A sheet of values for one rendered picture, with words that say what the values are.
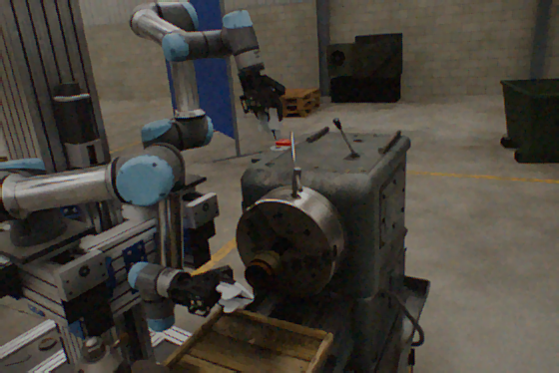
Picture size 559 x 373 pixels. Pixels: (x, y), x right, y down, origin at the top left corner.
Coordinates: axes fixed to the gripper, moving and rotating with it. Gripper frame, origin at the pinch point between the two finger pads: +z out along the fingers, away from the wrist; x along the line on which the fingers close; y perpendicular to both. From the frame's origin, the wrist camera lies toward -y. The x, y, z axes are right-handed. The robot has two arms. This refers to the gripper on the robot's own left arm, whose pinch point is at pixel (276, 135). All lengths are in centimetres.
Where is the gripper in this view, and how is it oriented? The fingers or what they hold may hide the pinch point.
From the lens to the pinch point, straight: 125.3
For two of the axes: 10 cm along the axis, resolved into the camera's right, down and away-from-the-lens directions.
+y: -4.6, 3.3, -8.3
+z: 2.9, 9.3, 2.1
